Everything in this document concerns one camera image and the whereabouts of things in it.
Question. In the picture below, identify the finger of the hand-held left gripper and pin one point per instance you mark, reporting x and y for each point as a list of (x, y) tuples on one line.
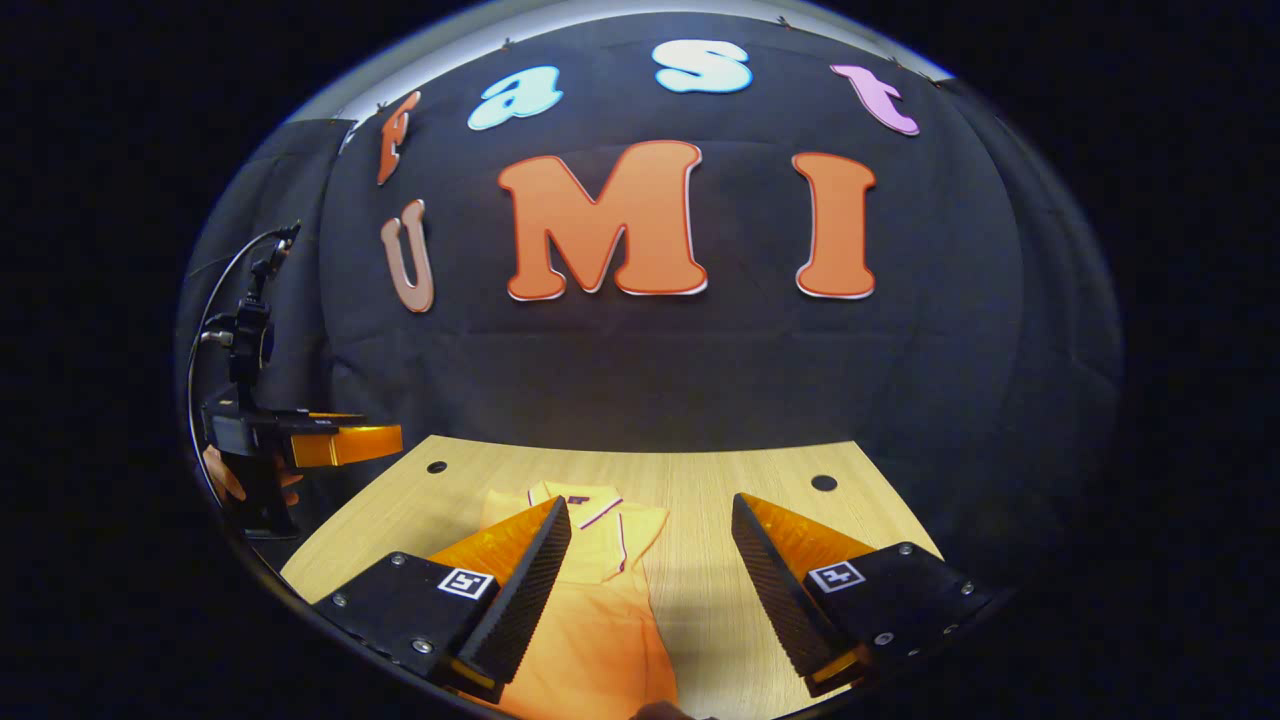
[(320, 417), (350, 445)]

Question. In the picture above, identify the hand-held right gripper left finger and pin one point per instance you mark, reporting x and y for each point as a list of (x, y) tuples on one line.
[(525, 600)]

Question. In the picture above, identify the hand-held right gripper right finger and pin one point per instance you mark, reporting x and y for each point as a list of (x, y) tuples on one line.
[(780, 600)]

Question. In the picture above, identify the orange T-shirt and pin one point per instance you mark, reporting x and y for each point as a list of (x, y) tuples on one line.
[(600, 640)]

